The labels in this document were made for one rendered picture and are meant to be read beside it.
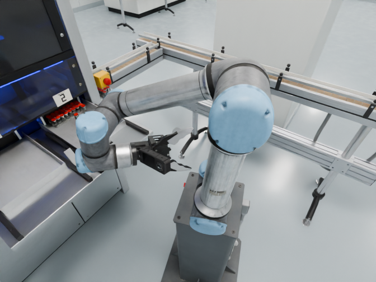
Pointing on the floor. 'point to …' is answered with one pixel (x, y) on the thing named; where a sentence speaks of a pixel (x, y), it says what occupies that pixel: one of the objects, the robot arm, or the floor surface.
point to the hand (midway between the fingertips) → (193, 150)
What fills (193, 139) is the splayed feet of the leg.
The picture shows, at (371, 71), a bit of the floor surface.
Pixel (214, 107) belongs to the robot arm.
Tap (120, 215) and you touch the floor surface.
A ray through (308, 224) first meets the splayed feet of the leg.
